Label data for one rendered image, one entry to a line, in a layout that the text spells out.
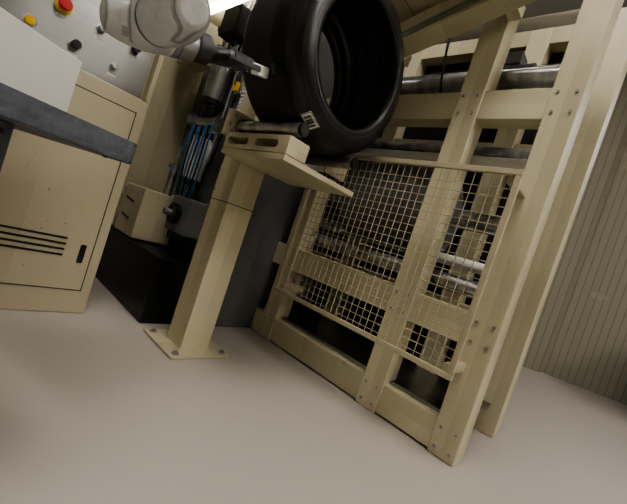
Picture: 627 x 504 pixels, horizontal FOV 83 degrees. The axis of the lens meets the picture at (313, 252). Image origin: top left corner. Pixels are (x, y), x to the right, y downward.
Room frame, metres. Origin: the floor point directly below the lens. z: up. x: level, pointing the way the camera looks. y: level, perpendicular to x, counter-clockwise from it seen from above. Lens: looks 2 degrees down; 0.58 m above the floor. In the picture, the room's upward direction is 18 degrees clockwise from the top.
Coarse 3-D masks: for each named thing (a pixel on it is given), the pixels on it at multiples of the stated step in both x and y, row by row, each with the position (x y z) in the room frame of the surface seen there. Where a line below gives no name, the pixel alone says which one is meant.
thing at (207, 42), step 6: (204, 36) 0.91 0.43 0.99; (210, 36) 0.93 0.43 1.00; (204, 42) 0.91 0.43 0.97; (210, 42) 0.92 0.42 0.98; (204, 48) 0.91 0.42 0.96; (210, 48) 0.92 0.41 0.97; (216, 48) 0.93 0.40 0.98; (222, 48) 0.94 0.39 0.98; (198, 54) 0.92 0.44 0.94; (204, 54) 0.92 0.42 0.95; (210, 54) 0.93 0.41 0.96; (216, 54) 0.94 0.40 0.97; (222, 54) 0.94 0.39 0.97; (198, 60) 0.93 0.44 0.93; (204, 60) 0.94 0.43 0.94; (210, 60) 0.94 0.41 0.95
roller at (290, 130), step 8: (240, 128) 1.31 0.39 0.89; (248, 128) 1.27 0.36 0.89; (256, 128) 1.24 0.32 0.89; (264, 128) 1.21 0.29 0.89; (272, 128) 1.18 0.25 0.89; (280, 128) 1.15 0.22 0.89; (288, 128) 1.12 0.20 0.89; (296, 128) 1.10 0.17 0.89; (304, 128) 1.10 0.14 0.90; (296, 136) 1.12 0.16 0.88; (304, 136) 1.11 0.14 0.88
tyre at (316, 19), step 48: (288, 0) 1.03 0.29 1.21; (336, 0) 1.37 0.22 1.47; (384, 0) 1.20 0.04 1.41; (288, 48) 1.03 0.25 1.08; (336, 48) 1.49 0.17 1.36; (384, 48) 1.42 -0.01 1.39; (288, 96) 1.09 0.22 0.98; (336, 96) 1.55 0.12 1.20; (384, 96) 1.47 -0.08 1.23; (336, 144) 1.23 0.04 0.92
